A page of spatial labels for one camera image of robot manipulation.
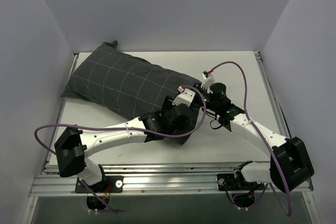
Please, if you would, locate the dark grey checked pillowcase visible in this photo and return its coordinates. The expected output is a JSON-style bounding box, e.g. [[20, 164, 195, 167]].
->
[[60, 40, 204, 146]]

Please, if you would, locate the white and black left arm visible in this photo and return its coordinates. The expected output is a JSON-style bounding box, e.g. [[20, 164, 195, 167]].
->
[[54, 100, 199, 192]]

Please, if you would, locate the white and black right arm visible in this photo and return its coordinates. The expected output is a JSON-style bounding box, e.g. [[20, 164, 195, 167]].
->
[[194, 83, 314, 193]]

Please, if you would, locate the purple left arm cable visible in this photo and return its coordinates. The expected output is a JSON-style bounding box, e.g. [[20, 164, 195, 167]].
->
[[34, 84, 208, 213]]

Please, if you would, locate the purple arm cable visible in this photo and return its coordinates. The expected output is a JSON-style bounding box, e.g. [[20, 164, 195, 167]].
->
[[34, 84, 208, 213], [208, 61, 293, 217]]

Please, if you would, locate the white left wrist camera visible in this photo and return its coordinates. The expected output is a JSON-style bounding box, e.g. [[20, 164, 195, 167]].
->
[[172, 86, 196, 107]]

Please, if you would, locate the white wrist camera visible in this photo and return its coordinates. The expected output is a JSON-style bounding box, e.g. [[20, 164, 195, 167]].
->
[[201, 70, 215, 90], [172, 86, 196, 107]]

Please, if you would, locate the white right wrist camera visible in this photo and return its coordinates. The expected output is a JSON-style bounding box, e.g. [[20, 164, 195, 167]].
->
[[201, 70, 215, 90]]

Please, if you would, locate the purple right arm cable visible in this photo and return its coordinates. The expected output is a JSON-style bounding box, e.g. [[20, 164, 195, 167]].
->
[[208, 61, 293, 217]]

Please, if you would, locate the aluminium front frame rail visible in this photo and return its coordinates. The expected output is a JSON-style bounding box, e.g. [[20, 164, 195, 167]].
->
[[28, 163, 314, 196]]

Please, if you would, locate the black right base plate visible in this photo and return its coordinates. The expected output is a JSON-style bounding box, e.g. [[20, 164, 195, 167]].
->
[[216, 173, 258, 191]]

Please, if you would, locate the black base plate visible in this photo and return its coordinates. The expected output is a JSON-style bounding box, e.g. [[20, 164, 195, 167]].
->
[[75, 175, 124, 194], [216, 173, 258, 191]]

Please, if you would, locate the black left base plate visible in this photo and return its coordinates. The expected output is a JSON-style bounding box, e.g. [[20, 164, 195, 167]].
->
[[75, 175, 124, 194]]

